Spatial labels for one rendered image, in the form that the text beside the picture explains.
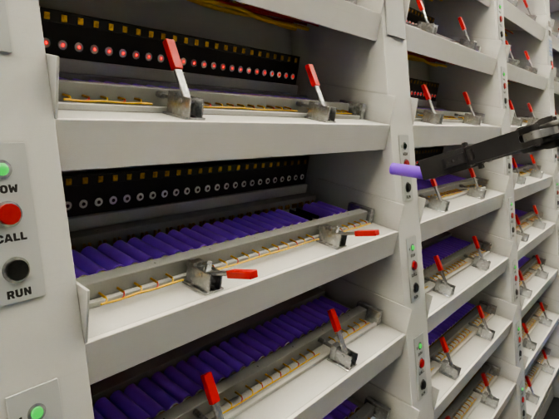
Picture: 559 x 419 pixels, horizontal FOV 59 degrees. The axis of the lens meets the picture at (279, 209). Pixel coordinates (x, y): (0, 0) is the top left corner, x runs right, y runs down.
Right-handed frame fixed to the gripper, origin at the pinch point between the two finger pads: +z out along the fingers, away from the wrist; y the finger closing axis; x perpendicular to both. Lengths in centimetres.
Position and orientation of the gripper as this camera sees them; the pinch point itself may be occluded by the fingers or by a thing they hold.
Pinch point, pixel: (447, 163)
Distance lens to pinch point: 74.8
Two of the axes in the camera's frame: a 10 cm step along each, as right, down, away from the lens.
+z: -7.4, 2.2, 6.4
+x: 2.5, 9.7, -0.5
